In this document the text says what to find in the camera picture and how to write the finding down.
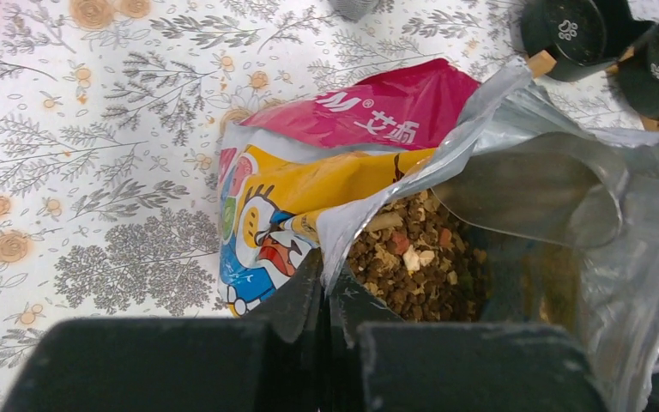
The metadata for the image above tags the grey microphone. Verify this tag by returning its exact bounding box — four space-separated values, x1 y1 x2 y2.
329 0 379 21

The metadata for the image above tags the pet food kibble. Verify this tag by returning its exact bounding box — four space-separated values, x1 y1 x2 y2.
347 190 491 322

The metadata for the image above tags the left black pet bowl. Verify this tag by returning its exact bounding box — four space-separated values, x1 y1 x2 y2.
520 0 654 82

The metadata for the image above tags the floral table mat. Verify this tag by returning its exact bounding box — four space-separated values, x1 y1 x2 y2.
0 0 659 412

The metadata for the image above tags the clear plastic scoop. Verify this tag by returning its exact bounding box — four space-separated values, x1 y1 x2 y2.
432 132 630 248

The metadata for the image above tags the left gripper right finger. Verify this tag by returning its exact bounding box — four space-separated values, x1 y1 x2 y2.
329 270 607 411

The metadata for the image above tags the cat food bag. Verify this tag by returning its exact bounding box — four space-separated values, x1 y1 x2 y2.
218 58 659 411

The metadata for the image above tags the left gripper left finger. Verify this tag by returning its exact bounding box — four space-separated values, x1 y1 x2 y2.
3 250 323 411

